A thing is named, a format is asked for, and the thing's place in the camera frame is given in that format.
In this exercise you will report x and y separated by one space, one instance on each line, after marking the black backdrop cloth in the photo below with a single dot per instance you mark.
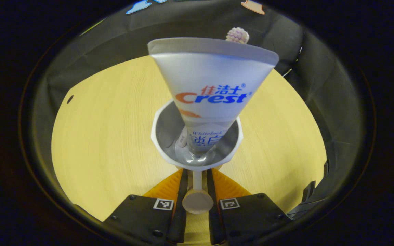
320 85

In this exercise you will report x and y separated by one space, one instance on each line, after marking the white toothpaste tube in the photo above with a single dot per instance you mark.
210 68

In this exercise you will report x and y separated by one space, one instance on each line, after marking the white toothbrush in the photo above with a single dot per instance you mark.
237 35

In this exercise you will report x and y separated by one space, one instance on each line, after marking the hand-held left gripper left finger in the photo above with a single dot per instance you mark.
180 218

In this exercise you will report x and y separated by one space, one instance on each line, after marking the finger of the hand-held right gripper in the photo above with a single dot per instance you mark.
326 169
309 191

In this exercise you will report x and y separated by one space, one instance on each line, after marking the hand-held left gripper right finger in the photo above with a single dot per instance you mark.
214 218

